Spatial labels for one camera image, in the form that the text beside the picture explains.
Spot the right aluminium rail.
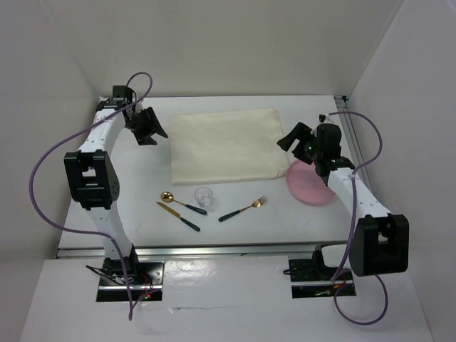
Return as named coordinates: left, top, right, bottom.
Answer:
left=334, top=94, right=389, bottom=243

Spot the purple cable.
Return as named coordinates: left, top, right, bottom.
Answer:
left=327, top=110, right=389, bottom=326
left=28, top=71, right=155, bottom=321

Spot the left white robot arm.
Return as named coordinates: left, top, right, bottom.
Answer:
left=64, top=85, right=168, bottom=284

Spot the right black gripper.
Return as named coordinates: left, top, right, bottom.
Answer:
left=277, top=122, right=323, bottom=165

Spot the gold fork green handle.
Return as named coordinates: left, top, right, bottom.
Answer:
left=218, top=196, right=267, bottom=222

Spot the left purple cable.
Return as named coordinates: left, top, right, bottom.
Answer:
left=28, top=71, right=155, bottom=321

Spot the pink plate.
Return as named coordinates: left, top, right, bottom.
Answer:
left=286, top=160, right=336, bottom=206

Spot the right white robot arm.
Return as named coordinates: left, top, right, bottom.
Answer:
left=277, top=115, right=409, bottom=279

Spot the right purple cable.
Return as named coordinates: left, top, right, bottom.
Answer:
left=327, top=110, right=389, bottom=326

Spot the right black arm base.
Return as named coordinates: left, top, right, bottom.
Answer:
left=282, top=245, right=356, bottom=299

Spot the aluminium rail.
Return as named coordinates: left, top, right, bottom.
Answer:
left=334, top=94, right=389, bottom=243
left=56, top=242, right=393, bottom=259

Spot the gold spoon green handle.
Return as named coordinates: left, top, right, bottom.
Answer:
left=160, top=191, right=207, bottom=215

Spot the gold knife green handle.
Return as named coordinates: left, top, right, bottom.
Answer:
left=156, top=202, right=201, bottom=232

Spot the cream cloth placemat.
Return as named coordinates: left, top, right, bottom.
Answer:
left=169, top=108, right=289, bottom=185

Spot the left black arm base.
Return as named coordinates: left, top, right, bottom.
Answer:
left=85, top=261, right=165, bottom=303

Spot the clear glass cup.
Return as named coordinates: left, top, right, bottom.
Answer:
left=194, top=187, right=216, bottom=212

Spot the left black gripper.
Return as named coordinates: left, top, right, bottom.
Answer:
left=124, top=106, right=167, bottom=146

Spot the front aluminium rail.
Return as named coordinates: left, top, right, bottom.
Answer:
left=56, top=242, right=393, bottom=259

